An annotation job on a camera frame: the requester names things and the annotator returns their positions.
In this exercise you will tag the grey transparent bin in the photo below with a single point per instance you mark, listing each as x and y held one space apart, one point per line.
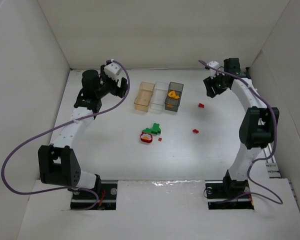
170 103

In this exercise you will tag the clear transparent bin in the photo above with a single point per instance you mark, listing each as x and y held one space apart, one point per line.
157 102

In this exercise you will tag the aluminium rail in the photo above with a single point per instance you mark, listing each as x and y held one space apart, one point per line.
270 163

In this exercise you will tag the amber transparent bin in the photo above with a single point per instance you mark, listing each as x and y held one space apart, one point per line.
145 93

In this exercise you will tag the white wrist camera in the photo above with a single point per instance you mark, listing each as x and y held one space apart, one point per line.
213 65
112 70

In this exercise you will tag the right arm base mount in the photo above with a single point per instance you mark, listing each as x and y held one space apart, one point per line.
228 196

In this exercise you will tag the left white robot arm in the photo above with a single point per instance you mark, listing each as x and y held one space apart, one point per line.
58 164

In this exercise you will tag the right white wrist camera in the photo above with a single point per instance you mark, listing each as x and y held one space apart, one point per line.
213 65

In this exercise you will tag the orange quarter-round lego piece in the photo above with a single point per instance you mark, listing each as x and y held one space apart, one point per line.
172 94

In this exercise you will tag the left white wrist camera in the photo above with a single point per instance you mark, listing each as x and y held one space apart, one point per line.
112 70

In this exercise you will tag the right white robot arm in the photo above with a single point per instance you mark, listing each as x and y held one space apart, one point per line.
257 130

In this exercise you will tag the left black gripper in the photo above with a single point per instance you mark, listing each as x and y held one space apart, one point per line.
122 86

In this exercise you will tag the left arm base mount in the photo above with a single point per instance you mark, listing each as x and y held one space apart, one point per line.
107 198

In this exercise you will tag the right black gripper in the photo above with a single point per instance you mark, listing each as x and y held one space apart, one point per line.
210 86

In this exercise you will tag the red flower lego piece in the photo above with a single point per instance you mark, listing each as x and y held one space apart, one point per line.
146 137

